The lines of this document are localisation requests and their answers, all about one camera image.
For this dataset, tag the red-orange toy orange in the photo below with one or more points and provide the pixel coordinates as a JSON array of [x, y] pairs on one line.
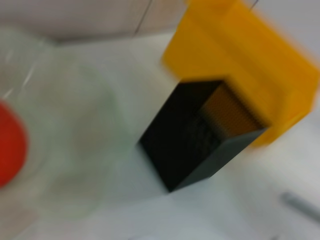
[[10, 145]]

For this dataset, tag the grey marker clear cap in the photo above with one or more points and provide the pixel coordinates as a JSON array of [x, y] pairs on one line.
[[300, 203]]

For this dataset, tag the black mesh pen holder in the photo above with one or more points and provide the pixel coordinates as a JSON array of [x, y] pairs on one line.
[[175, 140]]

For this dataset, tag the pale green glass fruit plate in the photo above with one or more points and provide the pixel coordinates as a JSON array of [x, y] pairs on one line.
[[62, 125]]

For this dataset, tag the yellow plastic bin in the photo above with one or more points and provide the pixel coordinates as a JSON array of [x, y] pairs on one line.
[[237, 45]]

